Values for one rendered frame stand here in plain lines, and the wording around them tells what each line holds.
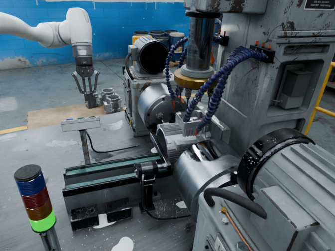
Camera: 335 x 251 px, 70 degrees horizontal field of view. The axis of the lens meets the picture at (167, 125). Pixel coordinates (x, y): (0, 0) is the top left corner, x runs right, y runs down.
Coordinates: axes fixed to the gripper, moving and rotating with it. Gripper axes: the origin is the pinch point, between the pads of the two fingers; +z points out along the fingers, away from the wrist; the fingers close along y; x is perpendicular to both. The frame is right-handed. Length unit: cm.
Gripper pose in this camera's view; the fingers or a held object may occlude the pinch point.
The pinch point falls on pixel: (89, 100)
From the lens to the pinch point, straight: 121.1
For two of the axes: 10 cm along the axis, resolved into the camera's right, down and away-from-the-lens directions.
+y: 9.5, -1.3, 2.9
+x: -3.1, -1.3, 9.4
